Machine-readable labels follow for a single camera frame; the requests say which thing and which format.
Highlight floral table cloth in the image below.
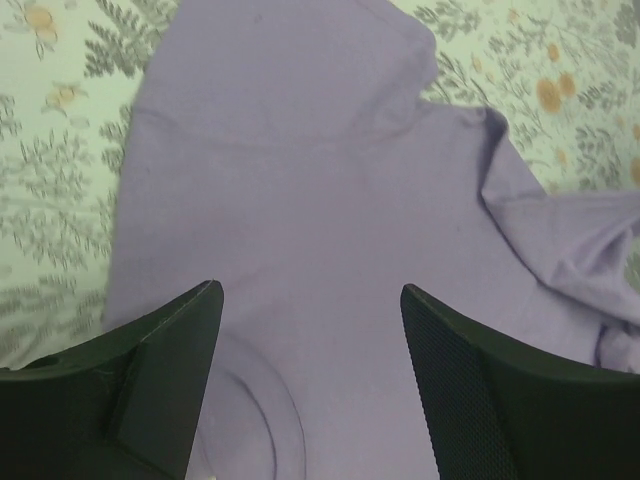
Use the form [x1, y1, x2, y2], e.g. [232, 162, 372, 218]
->
[1, 1, 639, 367]

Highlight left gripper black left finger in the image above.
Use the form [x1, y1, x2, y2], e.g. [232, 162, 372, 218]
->
[1, 281, 224, 480]

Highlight purple t shirt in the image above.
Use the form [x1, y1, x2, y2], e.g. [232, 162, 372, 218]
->
[105, 1, 639, 479]

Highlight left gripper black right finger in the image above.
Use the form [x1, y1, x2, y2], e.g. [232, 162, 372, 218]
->
[400, 284, 639, 479]

